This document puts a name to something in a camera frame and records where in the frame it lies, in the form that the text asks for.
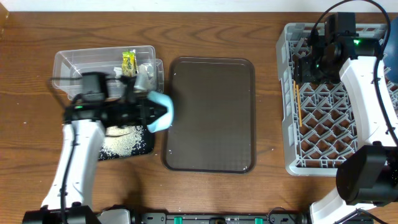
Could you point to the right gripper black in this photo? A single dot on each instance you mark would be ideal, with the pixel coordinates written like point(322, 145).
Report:
point(303, 72)

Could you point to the dark brown serving tray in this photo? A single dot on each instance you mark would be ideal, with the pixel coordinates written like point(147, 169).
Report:
point(214, 126)

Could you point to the black plastic bin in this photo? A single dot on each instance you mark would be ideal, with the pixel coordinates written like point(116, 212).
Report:
point(146, 146)

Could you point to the white tissue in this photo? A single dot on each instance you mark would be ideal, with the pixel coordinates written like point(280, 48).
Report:
point(144, 68)

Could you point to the yellow green snack wrapper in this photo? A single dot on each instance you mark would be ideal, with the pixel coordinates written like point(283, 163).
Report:
point(129, 65)

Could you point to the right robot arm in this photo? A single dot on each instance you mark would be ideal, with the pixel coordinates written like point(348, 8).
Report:
point(368, 178)

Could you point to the light blue bowl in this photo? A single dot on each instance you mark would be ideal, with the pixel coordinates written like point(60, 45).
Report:
point(163, 112)

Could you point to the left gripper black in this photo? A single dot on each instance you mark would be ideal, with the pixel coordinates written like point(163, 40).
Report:
point(142, 112)

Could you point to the grey dishwasher rack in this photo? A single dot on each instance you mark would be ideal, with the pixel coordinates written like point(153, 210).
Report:
point(337, 119)

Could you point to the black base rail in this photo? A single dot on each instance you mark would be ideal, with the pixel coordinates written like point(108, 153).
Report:
point(278, 215)

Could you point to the clear plastic bin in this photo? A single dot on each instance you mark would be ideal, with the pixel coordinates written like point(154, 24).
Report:
point(70, 64)

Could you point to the spilled white rice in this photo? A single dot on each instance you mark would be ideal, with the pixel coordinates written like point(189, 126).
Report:
point(122, 143)

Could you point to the dark blue plate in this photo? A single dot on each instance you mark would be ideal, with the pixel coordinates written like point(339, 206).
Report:
point(390, 60)

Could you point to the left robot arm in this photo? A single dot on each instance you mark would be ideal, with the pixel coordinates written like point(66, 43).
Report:
point(85, 122)

